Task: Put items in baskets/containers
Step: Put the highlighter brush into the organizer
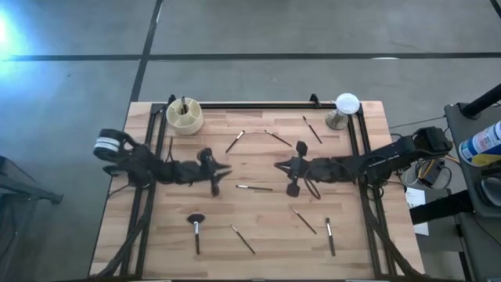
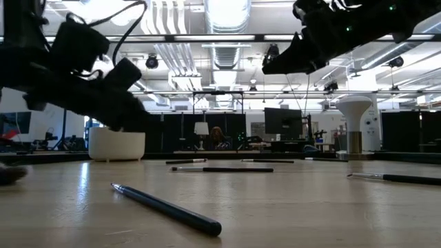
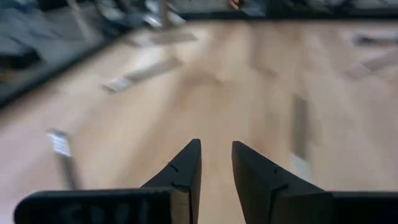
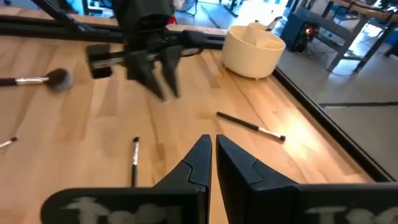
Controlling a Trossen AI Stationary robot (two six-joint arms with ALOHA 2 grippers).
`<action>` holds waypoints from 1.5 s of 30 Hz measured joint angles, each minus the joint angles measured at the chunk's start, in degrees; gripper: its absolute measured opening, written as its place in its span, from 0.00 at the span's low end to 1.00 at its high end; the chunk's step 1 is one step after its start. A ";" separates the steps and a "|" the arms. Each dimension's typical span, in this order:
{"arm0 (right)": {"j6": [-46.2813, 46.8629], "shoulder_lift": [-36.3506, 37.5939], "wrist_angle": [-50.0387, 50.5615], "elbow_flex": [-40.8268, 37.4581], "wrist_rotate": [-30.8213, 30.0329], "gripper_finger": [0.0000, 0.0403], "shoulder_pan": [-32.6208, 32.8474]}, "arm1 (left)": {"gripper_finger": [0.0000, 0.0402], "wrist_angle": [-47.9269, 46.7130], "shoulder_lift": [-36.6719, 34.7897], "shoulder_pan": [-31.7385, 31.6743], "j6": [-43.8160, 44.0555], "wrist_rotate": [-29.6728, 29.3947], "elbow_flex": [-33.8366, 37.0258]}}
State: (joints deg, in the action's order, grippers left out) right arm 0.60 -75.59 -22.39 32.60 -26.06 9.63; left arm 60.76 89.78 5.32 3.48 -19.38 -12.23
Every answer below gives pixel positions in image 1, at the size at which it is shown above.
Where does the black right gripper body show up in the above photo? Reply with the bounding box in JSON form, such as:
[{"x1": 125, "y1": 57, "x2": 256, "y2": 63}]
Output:
[{"x1": 299, "y1": 156, "x2": 333, "y2": 183}]

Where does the white canister blue label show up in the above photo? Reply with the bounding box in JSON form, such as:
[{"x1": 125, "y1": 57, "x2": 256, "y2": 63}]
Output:
[{"x1": 458, "y1": 120, "x2": 501, "y2": 168}]

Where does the black cart base bar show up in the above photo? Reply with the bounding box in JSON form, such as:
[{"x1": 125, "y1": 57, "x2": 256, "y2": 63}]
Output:
[{"x1": 409, "y1": 190, "x2": 474, "y2": 226}]

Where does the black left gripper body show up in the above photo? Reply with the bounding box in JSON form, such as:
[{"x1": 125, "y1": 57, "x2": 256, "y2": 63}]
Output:
[{"x1": 182, "y1": 160, "x2": 212, "y2": 185}]

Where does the large fan-head makeup brush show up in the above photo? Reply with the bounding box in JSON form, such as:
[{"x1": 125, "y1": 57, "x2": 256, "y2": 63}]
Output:
[{"x1": 186, "y1": 212, "x2": 206, "y2": 256}]

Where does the white paper sheet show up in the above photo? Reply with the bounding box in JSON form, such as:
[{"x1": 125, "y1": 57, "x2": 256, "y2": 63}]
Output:
[{"x1": 405, "y1": 186, "x2": 431, "y2": 236}]

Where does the black power adapter box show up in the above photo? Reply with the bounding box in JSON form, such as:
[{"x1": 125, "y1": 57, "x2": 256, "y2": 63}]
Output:
[{"x1": 417, "y1": 159, "x2": 447, "y2": 188}]

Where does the grey side cart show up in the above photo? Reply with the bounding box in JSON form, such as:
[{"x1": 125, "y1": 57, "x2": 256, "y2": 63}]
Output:
[{"x1": 444, "y1": 102, "x2": 501, "y2": 282}]

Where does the black vertical pole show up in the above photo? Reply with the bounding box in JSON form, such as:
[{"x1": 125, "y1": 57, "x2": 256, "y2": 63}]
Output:
[{"x1": 460, "y1": 82, "x2": 501, "y2": 120}]

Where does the cream round compartment organizer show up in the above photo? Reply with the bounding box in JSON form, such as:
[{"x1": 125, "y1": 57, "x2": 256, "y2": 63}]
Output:
[{"x1": 165, "y1": 96, "x2": 205, "y2": 136}]

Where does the black metal table frame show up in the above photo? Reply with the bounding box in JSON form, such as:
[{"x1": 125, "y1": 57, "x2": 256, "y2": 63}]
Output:
[{"x1": 92, "y1": 100, "x2": 422, "y2": 281}]

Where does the dark grey side table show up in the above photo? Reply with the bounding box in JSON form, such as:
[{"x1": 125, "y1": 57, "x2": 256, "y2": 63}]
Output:
[{"x1": 0, "y1": 155, "x2": 64, "y2": 282}]

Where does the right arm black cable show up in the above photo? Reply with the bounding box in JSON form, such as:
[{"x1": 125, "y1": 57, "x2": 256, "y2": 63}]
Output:
[{"x1": 302, "y1": 167, "x2": 323, "y2": 201}]

